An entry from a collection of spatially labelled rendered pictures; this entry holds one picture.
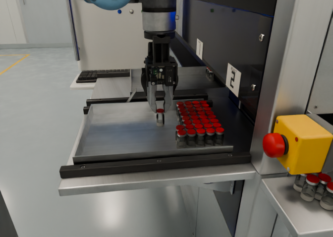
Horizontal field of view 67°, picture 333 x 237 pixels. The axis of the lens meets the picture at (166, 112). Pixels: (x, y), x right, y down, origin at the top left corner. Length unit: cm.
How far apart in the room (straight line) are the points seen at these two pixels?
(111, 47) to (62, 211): 103
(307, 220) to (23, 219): 158
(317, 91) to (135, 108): 48
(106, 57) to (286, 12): 111
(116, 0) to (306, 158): 37
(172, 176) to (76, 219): 121
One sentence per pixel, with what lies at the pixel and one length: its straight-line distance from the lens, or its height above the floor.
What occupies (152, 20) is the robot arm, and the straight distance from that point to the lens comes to 56.
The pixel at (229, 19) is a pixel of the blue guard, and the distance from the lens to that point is 69.
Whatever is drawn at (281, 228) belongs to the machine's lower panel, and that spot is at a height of 71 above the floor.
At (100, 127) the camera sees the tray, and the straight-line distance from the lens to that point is 71.
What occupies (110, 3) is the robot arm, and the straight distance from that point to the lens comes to 40.
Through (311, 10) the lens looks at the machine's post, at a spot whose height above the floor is 119.
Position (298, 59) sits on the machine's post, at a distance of 47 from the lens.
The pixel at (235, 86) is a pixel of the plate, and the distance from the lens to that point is 63.
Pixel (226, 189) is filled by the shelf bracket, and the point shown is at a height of 74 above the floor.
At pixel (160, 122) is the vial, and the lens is 68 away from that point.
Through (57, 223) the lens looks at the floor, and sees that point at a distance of 171.
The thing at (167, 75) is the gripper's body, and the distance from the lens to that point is 58.
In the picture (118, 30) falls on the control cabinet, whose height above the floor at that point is 102.
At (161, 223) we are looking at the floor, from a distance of 159.
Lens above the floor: 123
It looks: 27 degrees down
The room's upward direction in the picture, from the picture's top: straight up
